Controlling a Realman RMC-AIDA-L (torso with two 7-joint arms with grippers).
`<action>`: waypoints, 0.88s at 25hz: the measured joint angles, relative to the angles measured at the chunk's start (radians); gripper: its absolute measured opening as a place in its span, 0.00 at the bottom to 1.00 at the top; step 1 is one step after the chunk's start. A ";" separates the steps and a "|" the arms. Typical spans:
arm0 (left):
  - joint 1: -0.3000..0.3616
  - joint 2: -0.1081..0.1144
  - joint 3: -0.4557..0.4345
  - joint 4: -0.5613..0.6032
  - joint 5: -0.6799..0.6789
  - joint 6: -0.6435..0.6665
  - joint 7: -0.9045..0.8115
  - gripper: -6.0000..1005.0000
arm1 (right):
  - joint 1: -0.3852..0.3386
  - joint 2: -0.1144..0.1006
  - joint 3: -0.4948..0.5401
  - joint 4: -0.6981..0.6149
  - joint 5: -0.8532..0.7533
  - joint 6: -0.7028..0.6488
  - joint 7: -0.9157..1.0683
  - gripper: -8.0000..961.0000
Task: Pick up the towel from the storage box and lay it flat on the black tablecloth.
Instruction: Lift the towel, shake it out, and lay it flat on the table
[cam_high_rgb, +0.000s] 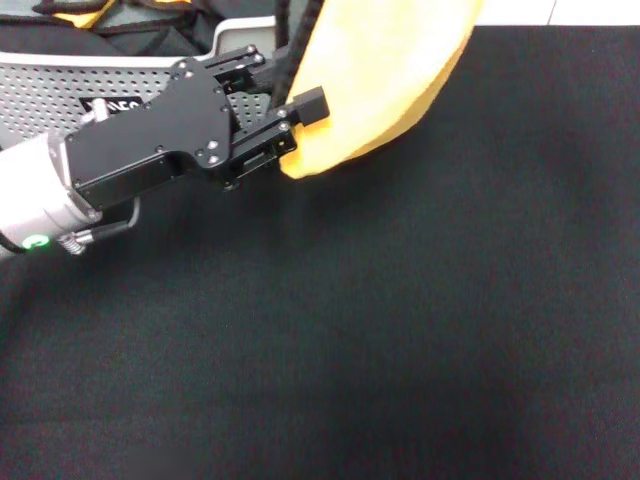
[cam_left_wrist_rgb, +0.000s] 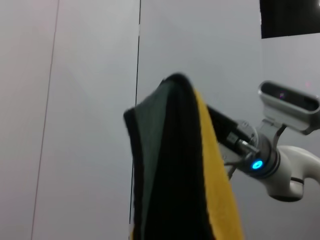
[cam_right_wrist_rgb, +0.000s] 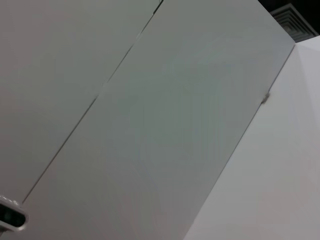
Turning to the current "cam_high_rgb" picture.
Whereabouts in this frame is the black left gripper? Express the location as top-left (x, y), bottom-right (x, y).
top-left (62, 44), bottom-right (331, 212)

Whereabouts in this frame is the yellow towel with black edge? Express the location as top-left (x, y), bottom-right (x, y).
top-left (272, 0), bottom-right (486, 181)

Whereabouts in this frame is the folded yellow towel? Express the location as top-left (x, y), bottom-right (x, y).
top-left (34, 0), bottom-right (119, 29)

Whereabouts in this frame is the grey perforated storage box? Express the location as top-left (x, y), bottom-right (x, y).
top-left (0, 14), bottom-right (279, 151)

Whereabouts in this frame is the black tablecloth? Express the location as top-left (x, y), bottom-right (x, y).
top-left (0, 24), bottom-right (640, 480)

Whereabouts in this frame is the black cloth pile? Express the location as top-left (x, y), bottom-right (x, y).
top-left (0, 0), bottom-right (276, 57)

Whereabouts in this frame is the left wrist connector cable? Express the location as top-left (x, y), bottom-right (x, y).
top-left (59, 197), bottom-right (142, 257)

